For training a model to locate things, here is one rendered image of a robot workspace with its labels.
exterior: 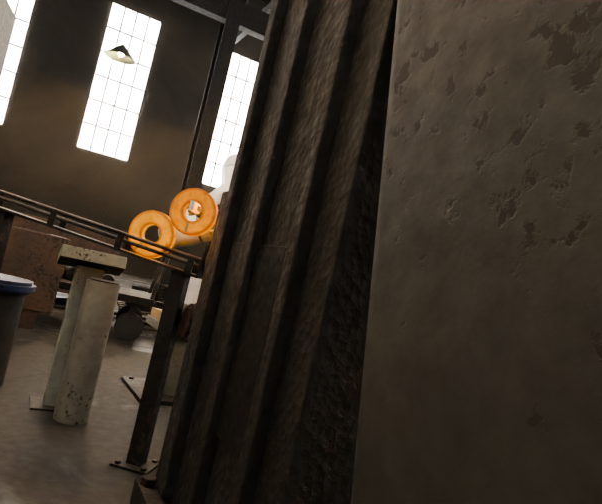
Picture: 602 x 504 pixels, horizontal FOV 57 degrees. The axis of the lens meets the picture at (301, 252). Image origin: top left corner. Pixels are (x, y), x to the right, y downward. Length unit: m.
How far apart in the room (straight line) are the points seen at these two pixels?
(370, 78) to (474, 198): 0.41
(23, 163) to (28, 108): 1.20
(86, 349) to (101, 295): 0.20
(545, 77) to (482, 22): 0.16
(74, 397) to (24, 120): 11.76
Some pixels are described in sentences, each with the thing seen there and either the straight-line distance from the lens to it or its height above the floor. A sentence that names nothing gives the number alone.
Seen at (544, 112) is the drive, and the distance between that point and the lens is 0.65.
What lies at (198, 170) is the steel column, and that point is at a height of 2.23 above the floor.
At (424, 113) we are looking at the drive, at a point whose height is 0.93.
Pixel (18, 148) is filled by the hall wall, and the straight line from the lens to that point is 13.59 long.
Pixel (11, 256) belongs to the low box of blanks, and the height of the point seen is 0.44.
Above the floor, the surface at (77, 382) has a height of 0.15.
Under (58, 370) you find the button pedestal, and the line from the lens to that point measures 2.33.
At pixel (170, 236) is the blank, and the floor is 0.72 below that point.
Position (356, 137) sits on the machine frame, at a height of 0.93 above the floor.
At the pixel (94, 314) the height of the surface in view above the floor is 0.40.
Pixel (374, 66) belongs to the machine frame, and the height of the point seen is 1.06.
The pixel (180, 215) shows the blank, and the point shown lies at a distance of 1.81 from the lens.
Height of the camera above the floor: 0.66
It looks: 3 degrees up
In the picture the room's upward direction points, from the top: 13 degrees clockwise
